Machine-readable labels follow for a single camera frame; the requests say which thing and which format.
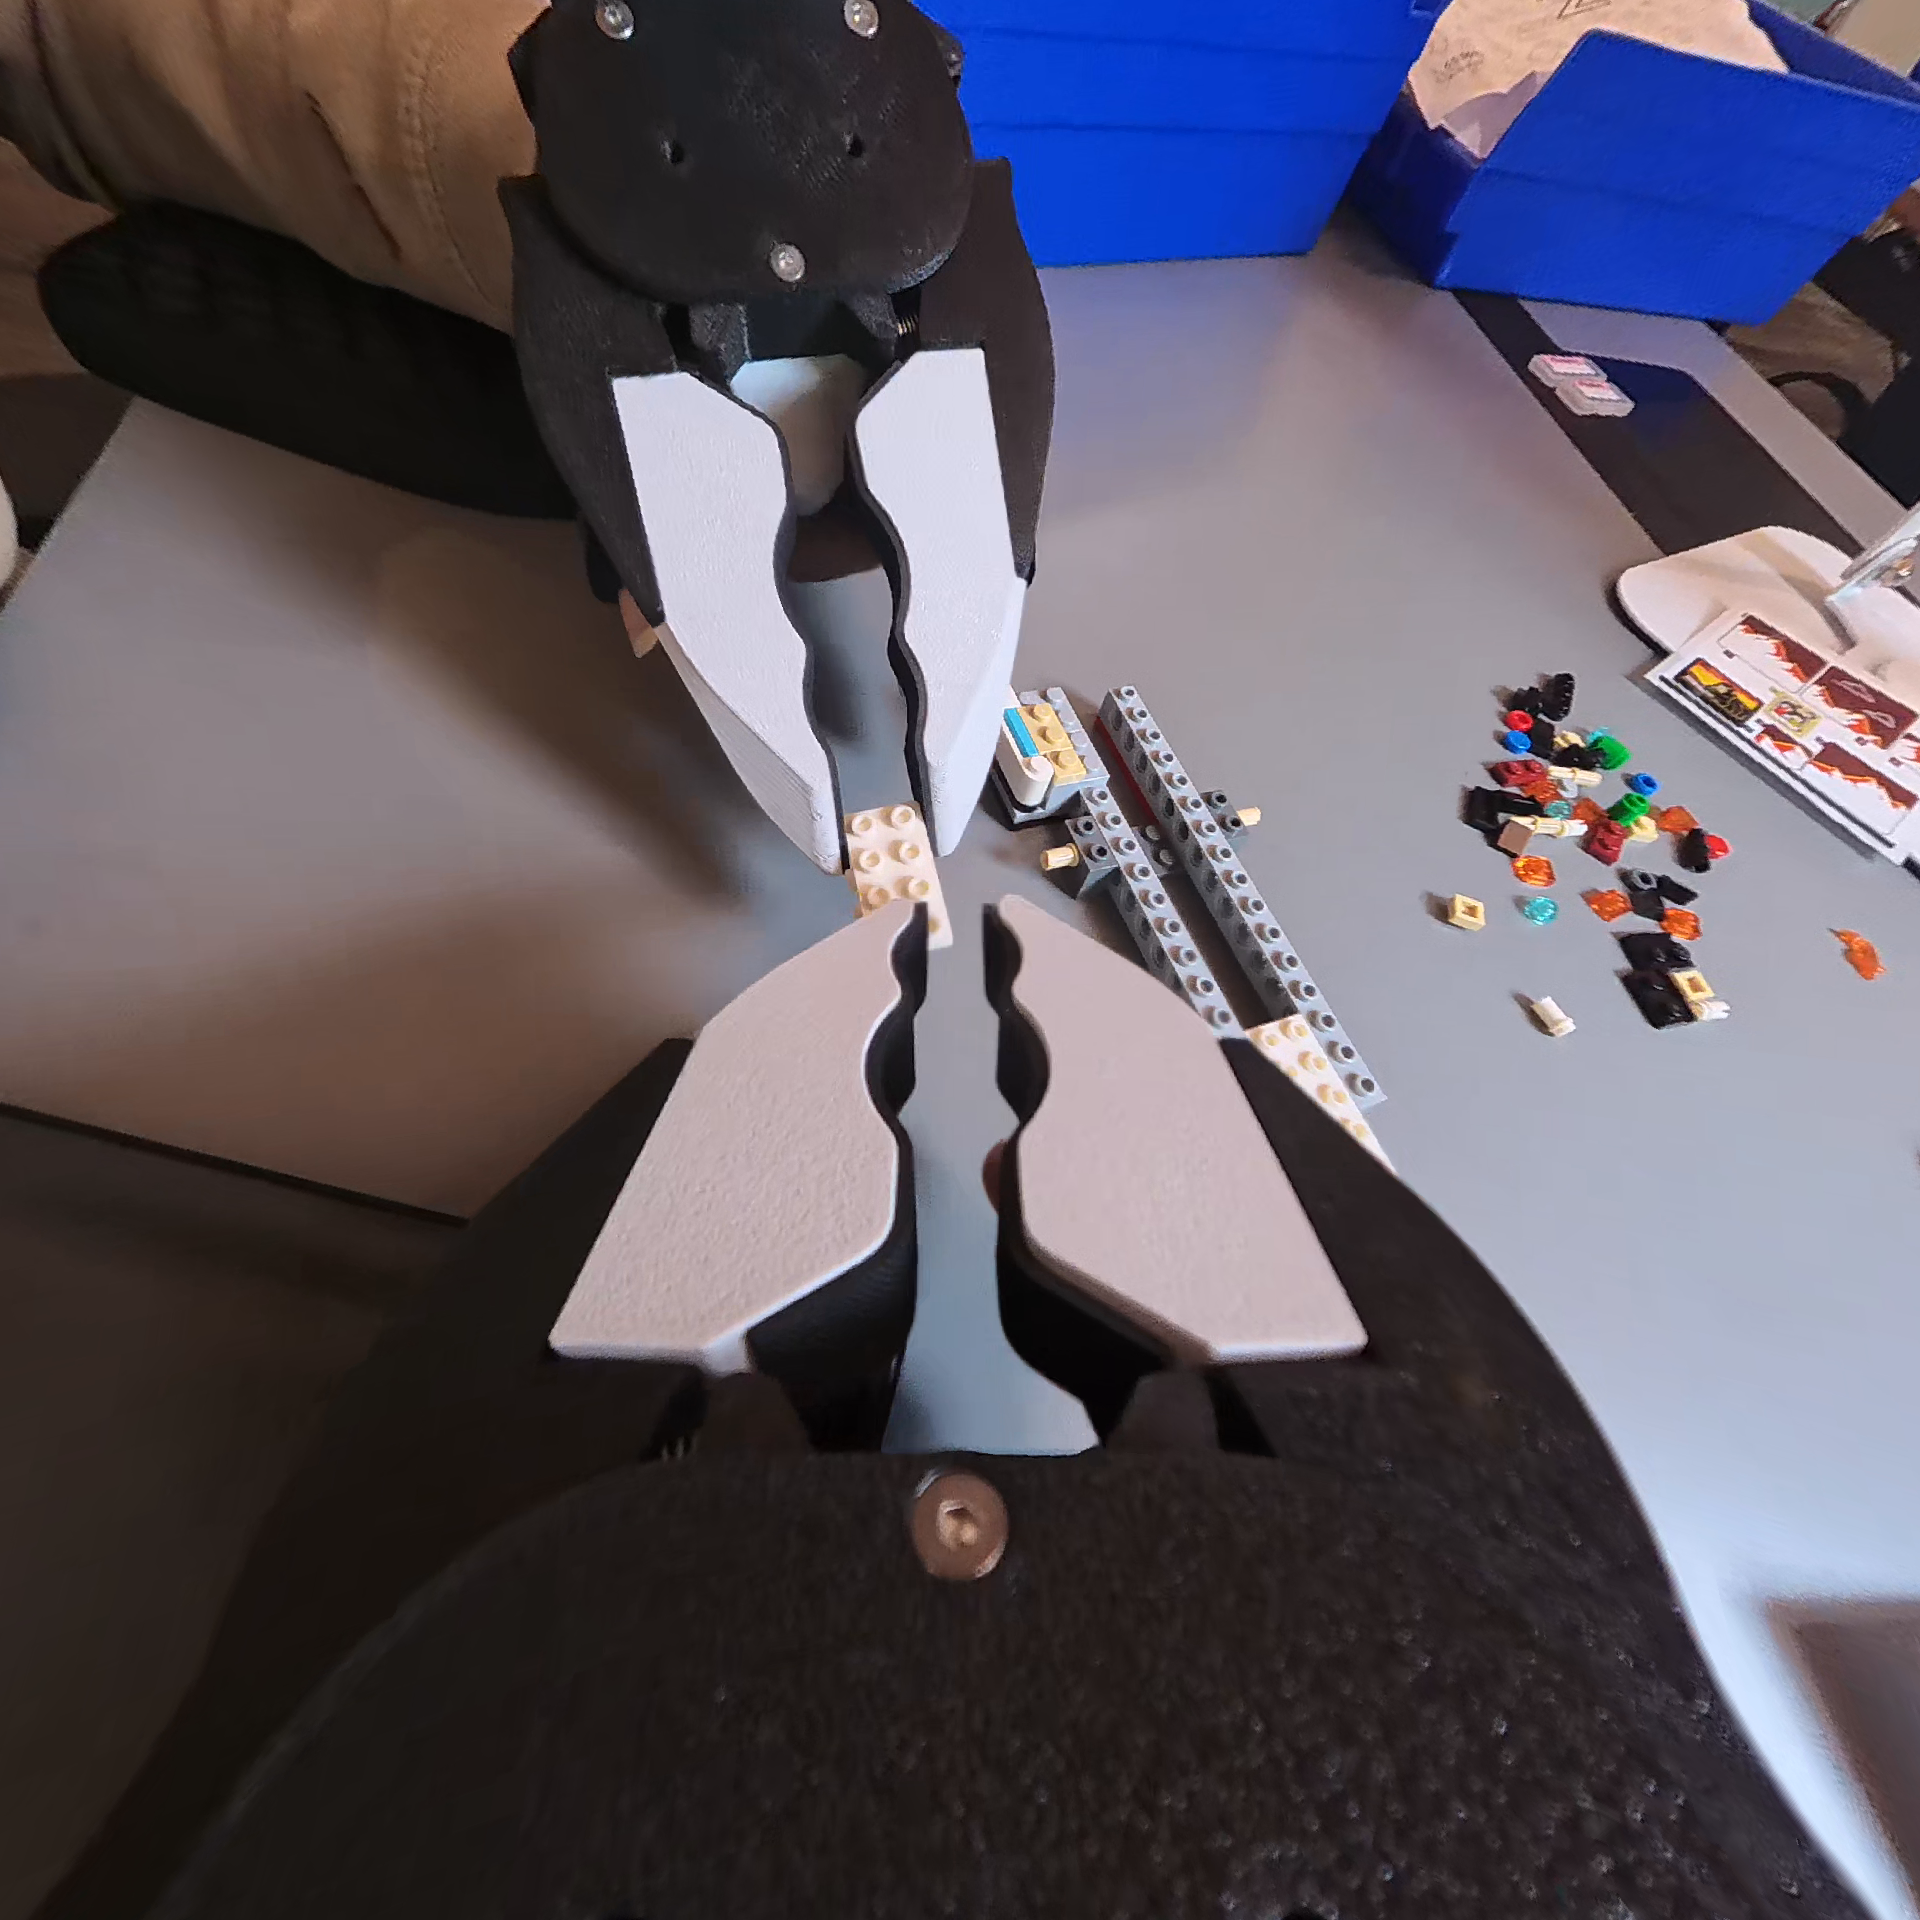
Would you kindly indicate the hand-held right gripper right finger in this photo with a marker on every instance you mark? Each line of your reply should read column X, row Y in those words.
column 1185, row 1183

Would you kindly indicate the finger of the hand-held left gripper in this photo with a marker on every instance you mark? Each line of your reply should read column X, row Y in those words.
column 955, row 540
column 721, row 569

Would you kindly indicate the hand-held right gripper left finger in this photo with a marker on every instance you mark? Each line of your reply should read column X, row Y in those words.
column 734, row 1183

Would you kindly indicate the grey lego beam frame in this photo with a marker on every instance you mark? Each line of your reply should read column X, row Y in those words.
column 1203, row 839

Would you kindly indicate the white book stand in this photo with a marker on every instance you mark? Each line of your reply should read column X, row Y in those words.
column 1711, row 583

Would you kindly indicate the person's left forearm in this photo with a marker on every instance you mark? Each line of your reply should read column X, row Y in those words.
column 302, row 119

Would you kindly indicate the pile of small lego pieces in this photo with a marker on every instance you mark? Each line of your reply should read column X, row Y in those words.
column 1555, row 778

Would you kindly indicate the orange flame lego piece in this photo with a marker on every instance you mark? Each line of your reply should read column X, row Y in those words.
column 1861, row 954

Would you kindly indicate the person's left hand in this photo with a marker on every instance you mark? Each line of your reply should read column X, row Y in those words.
column 641, row 625

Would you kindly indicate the person's right hand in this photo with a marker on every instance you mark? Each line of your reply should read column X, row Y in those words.
column 994, row 1179

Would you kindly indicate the pink white small tag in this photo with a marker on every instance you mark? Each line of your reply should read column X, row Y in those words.
column 1568, row 364
column 1599, row 396

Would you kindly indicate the white printed paper bag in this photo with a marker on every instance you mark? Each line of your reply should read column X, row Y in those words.
column 1501, row 76

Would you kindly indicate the sticker sheet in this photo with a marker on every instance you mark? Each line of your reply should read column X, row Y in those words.
column 1803, row 719

